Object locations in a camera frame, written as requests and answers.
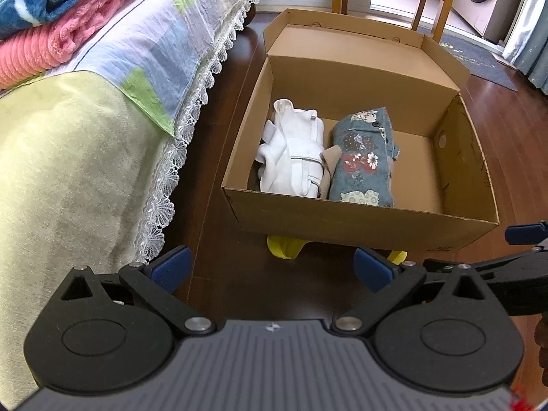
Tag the wooden table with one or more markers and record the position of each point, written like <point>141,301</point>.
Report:
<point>449,0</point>

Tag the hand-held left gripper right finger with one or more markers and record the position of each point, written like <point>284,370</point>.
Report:
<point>372,267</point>

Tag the blue fleece blanket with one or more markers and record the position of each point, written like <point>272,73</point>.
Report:
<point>25,0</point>

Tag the light blue curtain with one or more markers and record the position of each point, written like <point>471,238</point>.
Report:
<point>528,30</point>

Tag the sofa with green cover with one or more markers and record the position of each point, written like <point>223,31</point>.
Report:
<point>64,180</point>

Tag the yellow plastic stool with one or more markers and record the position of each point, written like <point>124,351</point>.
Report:
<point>284,248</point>

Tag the cardboard box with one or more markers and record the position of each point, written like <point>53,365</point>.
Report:
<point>342,222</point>

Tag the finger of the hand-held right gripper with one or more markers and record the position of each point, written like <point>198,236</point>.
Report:
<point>524,233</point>
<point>505,263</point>

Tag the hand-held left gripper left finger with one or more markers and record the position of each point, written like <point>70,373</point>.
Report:
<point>173,267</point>

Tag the grey floor mat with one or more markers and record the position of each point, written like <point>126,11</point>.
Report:
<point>488,64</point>

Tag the pink ribbed blanket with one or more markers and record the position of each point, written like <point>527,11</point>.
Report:
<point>43,47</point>

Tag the patchwork bed sheet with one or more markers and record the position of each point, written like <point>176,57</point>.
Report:
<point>171,21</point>

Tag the white canvas bag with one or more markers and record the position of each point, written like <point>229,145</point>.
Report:
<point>291,154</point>

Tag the floral blue-grey shopping bag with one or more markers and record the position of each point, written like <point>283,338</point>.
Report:
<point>364,171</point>

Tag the person's right hand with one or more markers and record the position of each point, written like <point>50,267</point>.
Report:
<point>543,351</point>

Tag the washing machine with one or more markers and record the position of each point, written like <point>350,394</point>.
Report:
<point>475,8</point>

